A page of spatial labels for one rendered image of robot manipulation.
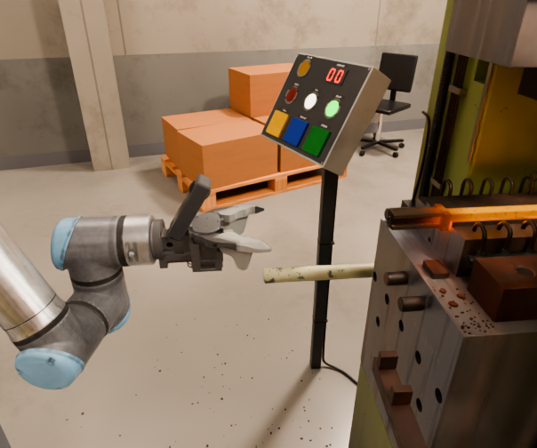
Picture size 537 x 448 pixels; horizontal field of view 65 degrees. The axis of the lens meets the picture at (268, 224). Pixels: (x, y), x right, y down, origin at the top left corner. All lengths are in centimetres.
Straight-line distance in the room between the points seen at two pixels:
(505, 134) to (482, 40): 34
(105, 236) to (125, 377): 121
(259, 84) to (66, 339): 295
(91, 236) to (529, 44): 71
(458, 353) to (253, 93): 296
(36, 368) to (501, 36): 83
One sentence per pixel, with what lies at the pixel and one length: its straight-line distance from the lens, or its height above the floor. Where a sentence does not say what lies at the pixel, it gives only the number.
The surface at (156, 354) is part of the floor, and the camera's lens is 196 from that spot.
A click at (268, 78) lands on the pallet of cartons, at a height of 77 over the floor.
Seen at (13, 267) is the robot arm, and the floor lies 102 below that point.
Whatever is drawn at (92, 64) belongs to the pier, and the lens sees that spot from 377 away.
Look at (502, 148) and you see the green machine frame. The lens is 108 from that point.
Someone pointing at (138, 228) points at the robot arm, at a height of 102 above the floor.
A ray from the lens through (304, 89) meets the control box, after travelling 131.
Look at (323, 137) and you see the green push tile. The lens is 116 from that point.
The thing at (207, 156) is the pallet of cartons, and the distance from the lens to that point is 289.
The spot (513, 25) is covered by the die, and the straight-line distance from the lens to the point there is 72.
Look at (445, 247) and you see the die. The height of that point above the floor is 95.
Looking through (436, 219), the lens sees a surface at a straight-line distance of 84.
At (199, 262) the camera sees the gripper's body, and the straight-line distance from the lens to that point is 75.
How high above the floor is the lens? 136
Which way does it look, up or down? 29 degrees down
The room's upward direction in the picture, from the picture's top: straight up
